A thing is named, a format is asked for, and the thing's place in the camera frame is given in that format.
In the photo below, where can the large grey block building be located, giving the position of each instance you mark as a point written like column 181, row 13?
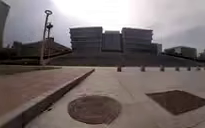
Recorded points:
column 111, row 40

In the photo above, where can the round manhole cover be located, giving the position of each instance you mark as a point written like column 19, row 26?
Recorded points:
column 94, row 109

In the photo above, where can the row of bollards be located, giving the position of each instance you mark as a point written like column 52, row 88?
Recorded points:
column 161, row 68

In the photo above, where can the tall pale lamp pole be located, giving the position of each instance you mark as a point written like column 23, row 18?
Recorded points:
column 44, row 36

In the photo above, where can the low sloped roof building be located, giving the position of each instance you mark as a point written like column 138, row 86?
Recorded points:
column 36, row 49

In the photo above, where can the grey stone kerb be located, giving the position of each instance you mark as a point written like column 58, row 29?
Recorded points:
column 40, row 103

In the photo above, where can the low distant building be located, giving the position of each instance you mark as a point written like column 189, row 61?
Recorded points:
column 181, row 51

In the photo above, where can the square dark ground cover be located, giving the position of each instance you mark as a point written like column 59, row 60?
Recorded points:
column 178, row 101

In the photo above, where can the dark embankment wall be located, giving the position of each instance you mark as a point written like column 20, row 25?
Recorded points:
column 123, row 60

